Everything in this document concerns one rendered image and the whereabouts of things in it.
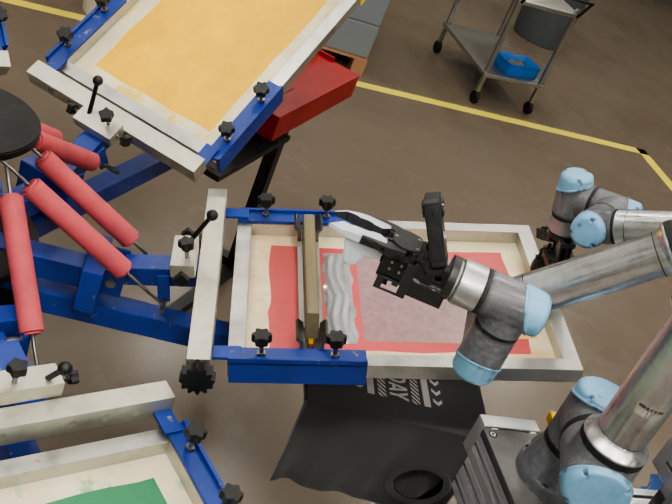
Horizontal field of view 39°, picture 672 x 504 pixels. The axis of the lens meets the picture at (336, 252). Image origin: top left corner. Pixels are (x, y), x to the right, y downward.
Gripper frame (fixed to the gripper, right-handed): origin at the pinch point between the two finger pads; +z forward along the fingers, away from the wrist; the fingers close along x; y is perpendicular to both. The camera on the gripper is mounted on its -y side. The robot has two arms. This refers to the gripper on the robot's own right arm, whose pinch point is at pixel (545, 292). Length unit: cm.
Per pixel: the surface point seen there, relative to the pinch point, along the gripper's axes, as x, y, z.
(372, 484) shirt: -40, 21, 47
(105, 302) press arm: -107, 1, 6
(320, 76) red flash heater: -52, -126, 2
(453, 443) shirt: -22.1, 22.6, 29.7
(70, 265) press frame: -114, 3, -6
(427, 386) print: -27.2, 7.5, 25.1
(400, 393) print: -34.8, 12.6, 22.9
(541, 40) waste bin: 165, -595, 173
